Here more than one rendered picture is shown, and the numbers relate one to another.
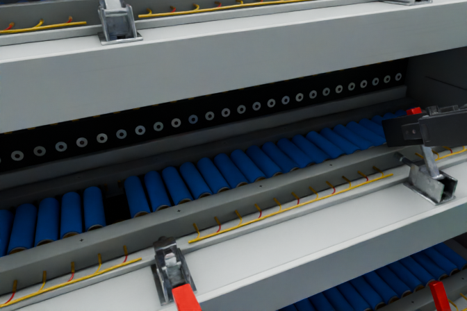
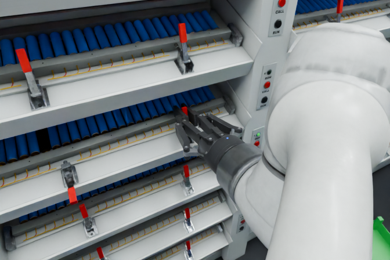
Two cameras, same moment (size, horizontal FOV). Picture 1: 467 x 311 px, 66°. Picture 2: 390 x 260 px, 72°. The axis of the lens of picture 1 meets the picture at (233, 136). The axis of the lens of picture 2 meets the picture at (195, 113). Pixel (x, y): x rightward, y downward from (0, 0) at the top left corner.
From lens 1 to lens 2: 0.35 m
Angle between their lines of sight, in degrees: 30
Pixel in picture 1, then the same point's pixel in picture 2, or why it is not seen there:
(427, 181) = not seen: hidden behind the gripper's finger
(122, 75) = (42, 119)
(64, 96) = (17, 129)
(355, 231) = (147, 157)
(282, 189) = (121, 136)
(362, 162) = (161, 123)
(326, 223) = (137, 152)
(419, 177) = not seen: hidden behind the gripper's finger
